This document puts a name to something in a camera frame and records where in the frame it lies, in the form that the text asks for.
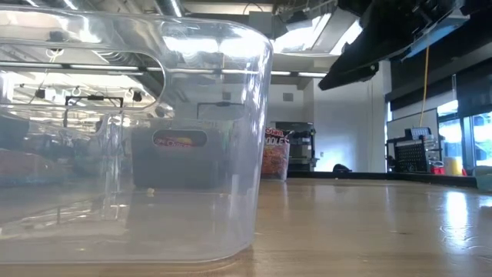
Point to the large clear plastic bin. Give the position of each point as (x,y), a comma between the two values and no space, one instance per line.
(230,215)

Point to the dark grey plastic bin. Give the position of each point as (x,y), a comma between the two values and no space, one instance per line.
(173,169)

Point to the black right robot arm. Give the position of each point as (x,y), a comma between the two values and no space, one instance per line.
(376,46)

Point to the small clear plastic bin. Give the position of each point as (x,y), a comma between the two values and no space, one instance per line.
(287,165)

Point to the black appliance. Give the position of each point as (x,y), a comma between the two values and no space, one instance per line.
(303,154)

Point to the ceiling light strip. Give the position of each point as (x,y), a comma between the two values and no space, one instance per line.
(307,74)

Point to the black rounded object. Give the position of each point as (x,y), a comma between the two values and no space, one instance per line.
(341,168)

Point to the white partition panel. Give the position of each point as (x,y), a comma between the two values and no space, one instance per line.
(399,127)

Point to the black perforated rack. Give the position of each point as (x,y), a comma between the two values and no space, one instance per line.
(413,155)

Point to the small red object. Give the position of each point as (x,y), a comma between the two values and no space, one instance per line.
(437,170)

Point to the yellow cylinder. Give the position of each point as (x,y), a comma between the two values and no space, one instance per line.
(453,167)

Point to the silver air duct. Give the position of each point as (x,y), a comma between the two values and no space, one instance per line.
(307,38)

